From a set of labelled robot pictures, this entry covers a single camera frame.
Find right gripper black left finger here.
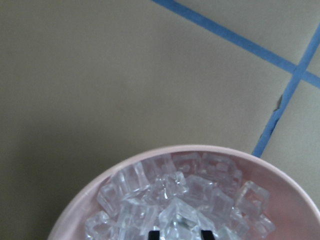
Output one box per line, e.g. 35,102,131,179
148,230,159,240

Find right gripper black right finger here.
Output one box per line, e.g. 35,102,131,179
201,230,215,240

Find clear ice cubes pile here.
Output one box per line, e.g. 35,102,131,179
84,152,276,240

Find pink bowl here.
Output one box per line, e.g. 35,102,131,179
48,145,320,240

